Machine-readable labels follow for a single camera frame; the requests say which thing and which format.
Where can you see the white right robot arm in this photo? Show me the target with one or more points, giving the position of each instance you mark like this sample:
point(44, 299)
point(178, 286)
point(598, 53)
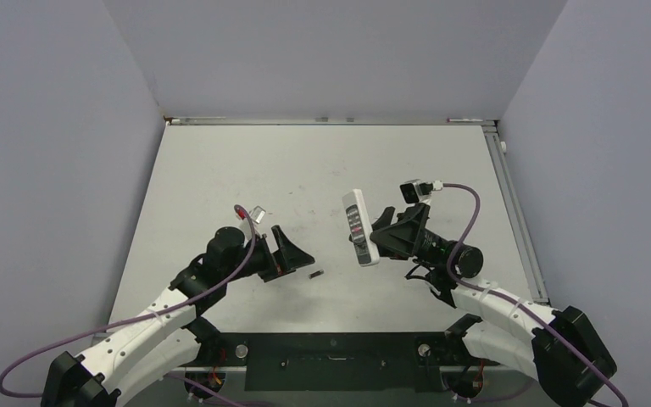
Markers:
point(558, 348)

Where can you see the aluminium frame rail right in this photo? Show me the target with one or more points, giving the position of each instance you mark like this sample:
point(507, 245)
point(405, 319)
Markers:
point(497, 149)

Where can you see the aluminium frame rail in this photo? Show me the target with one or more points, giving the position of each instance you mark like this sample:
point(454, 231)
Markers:
point(324, 120)
point(497, 149)

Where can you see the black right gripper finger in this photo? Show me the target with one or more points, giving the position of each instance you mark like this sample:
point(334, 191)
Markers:
point(384, 219)
point(392, 242)

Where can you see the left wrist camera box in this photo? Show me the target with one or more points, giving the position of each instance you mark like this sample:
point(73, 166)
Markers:
point(257, 214)

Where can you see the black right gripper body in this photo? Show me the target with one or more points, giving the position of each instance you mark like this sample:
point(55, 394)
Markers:
point(422, 217)

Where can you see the white air conditioner remote control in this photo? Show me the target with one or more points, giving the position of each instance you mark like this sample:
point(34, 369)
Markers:
point(360, 228)

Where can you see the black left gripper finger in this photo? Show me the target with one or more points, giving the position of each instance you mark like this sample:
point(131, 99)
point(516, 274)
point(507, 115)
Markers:
point(288, 255)
point(272, 274)

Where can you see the aluminium frame rail back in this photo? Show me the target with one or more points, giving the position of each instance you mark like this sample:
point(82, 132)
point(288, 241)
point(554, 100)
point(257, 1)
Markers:
point(324, 120)

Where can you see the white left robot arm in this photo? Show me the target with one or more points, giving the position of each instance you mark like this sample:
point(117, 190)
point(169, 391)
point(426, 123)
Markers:
point(172, 331)

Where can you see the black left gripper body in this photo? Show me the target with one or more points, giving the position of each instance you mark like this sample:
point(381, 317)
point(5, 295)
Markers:
point(260, 259)

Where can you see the black AAA battery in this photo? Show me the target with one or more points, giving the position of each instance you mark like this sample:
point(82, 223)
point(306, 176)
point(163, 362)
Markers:
point(316, 274)

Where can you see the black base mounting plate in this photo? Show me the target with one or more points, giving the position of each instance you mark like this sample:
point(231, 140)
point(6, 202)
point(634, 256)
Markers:
point(425, 362)

